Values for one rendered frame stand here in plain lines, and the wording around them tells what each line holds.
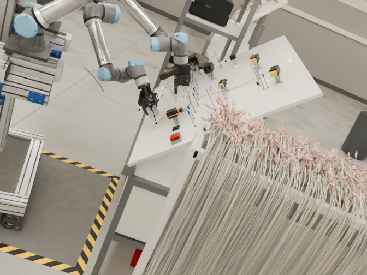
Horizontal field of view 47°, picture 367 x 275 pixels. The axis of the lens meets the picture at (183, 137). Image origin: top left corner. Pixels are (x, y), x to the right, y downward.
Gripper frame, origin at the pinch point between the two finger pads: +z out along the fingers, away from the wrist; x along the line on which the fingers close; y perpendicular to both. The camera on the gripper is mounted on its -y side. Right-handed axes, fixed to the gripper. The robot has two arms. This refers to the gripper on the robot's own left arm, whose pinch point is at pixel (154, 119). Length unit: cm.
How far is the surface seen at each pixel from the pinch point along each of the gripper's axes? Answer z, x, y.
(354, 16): -67, 697, -369
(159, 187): 34.7, -16.0, 10.1
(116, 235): 54, -39, -19
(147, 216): 49, -23, -3
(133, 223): 50, -30, -9
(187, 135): 13.5, 2.4, 25.1
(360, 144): 131, 389, -201
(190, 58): -32, 59, -35
